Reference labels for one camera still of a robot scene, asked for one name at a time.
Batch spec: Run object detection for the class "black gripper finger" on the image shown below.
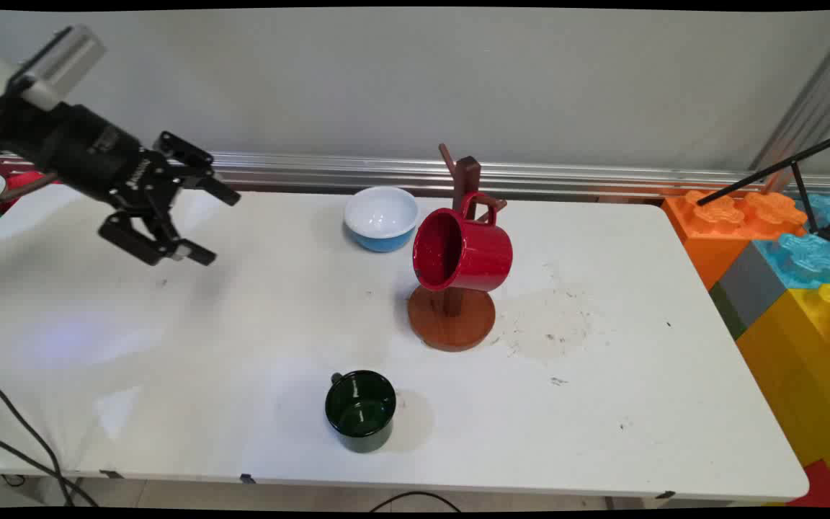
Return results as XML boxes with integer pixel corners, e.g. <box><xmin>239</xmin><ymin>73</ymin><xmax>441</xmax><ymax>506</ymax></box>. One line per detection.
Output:
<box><xmin>97</xmin><ymin>205</ymin><xmax>218</xmax><ymax>268</ymax></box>
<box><xmin>153</xmin><ymin>130</ymin><xmax>242</xmax><ymax>208</ymax></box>

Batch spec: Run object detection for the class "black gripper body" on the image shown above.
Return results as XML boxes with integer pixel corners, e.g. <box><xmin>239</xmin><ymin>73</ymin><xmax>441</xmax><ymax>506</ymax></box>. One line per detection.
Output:
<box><xmin>0</xmin><ymin>97</ymin><xmax>172</xmax><ymax>214</ymax></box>

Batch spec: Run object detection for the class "red enamel mug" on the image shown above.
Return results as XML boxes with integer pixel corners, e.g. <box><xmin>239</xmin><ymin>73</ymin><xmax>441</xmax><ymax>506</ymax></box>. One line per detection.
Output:
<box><xmin>412</xmin><ymin>191</ymin><xmax>514</xmax><ymax>293</ymax></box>

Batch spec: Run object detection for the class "red object beside table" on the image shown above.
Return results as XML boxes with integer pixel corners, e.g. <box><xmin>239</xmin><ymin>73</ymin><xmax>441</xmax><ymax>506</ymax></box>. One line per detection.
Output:
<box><xmin>0</xmin><ymin>170</ymin><xmax>64</xmax><ymax>214</ymax></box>

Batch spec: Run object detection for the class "blue bowl white inside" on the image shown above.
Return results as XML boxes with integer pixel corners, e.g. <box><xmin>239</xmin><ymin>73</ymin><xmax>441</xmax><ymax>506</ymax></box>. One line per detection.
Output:
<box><xmin>344</xmin><ymin>186</ymin><xmax>421</xmax><ymax>253</ymax></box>

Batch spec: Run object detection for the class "dark green enamel mug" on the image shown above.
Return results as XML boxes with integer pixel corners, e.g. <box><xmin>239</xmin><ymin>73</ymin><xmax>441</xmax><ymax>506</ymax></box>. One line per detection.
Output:
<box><xmin>324</xmin><ymin>370</ymin><xmax>398</xmax><ymax>454</ymax></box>

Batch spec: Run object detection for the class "brown wooden mug tree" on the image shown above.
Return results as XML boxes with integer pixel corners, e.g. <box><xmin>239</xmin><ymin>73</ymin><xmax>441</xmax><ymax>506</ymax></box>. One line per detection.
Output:
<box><xmin>407</xmin><ymin>143</ymin><xmax>509</xmax><ymax>353</ymax></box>

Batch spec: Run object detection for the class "orange giant toy brick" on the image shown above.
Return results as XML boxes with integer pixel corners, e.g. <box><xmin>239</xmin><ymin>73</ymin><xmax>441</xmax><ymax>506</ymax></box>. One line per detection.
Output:
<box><xmin>661</xmin><ymin>189</ymin><xmax>809</xmax><ymax>290</ymax></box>

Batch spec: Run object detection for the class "grey giant toy brick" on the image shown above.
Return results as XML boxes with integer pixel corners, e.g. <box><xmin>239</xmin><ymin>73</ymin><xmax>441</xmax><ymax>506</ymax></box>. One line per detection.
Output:
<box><xmin>708</xmin><ymin>241</ymin><xmax>790</xmax><ymax>341</ymax></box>

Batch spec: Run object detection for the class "black tripod stand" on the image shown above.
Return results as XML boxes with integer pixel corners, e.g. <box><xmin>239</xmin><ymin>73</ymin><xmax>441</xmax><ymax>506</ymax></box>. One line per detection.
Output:
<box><xmin>695</xmin><ymin>127</ymin><xmax>830</xmax><ymax>247</ymax></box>

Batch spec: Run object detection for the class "slanted aluminium profile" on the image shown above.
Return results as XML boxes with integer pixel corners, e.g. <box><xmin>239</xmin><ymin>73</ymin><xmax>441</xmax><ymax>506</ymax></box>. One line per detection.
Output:
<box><xmin>749</xmin><ymin>13</ymin><xmax>830</xmax><ymax>174</ymax></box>

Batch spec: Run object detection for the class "light blue giant toy brick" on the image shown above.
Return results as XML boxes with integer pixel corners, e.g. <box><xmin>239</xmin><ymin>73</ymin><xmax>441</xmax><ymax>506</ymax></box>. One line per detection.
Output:
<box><xmin>751</xmin><ymin>192</ymin><xmax>830</xmax><ymax>290</ymax></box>

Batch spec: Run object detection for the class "yellow giant toy brick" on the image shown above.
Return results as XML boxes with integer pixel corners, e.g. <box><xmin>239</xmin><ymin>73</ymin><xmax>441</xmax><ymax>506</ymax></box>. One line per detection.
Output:
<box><xmin>735</xmin><ymin>282</ymin><xmax>830</xmax><ymax>507</ymax></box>

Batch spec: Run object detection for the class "red giant toy brick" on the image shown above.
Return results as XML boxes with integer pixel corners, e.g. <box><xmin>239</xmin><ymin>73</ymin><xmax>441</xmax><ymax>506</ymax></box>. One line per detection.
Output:
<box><xmin>788</xmin><ymin>459</ymin><xmax>830</xmax><ymax>510</ymax></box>

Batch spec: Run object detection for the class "black cable with brown plug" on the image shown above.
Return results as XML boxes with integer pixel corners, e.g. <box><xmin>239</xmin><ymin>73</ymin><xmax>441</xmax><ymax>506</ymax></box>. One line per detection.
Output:
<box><xmin>0</xmin><ymin>172</ymin><xmax>57</xmax><ymax>205</ymax></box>

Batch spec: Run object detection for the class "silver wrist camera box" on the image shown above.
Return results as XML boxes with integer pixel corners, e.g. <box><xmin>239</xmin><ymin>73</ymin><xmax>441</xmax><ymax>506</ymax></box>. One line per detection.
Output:
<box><xmin>15</xmin><ymin>25</ymin><xmax>108</xmax><ymax>111</ymax></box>

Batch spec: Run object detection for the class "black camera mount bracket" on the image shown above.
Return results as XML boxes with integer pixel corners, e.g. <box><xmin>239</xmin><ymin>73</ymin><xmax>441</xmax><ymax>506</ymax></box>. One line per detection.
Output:
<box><xmin>8</xmin><ymin>27</ymin><xmax>74</xmax><ymax>91</ymax></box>

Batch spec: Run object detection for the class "black hanging cable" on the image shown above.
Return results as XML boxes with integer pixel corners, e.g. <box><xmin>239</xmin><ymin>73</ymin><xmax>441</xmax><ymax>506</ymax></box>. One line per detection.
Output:
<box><xmin>0</xmin><ymin>427</ymin><xmax>100</xmax><ymax>508</ymax></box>
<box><xmin>0</xmin><ymin>379</ymin><xmax>76</xmax><ymax>508</ymax></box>

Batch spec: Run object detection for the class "black floor cable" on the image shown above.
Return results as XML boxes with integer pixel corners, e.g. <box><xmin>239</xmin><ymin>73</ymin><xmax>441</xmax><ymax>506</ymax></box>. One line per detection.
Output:
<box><xmin>367</xmin><ymin>491</ymin><xmax>463</xmax><ymax>513</ymax></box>

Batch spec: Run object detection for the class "aluminium rail along wall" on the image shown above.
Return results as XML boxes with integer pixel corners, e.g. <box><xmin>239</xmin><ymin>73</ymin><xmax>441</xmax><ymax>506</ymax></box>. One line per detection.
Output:
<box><xmin>0</xmin><ymin>150</ymin><xmax>830</xmax><ymax>200</ymax></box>

